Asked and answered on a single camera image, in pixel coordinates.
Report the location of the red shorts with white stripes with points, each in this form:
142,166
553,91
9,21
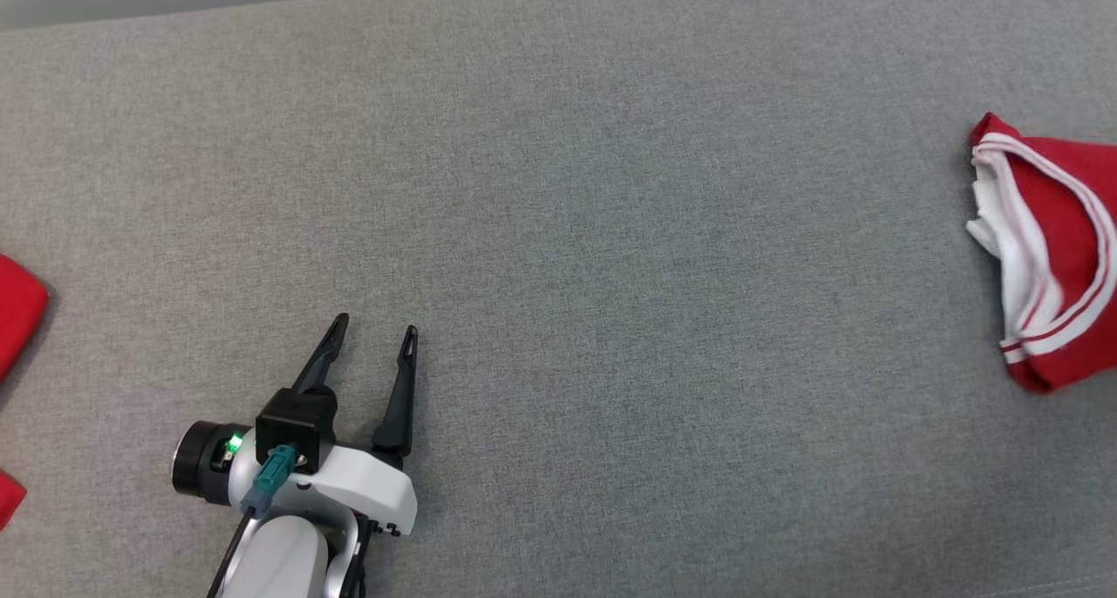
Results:
1069,231

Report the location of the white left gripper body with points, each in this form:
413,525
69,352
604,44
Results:
366,489

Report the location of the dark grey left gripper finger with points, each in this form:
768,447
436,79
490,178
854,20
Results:
401,406
323,358

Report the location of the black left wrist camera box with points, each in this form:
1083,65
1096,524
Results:
292,419

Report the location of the red cloth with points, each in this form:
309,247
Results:
9,498
17,310

